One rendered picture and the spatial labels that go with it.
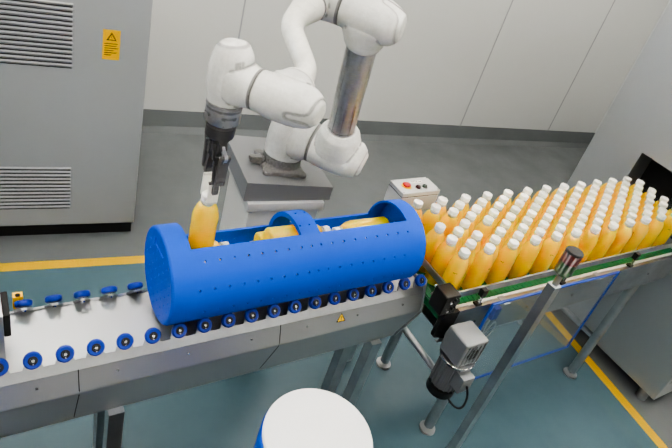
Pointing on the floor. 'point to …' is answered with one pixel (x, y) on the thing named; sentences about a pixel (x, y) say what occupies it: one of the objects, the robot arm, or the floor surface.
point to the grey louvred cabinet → (71, 86)
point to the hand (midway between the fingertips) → (210, 188)
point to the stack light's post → (505, 363)
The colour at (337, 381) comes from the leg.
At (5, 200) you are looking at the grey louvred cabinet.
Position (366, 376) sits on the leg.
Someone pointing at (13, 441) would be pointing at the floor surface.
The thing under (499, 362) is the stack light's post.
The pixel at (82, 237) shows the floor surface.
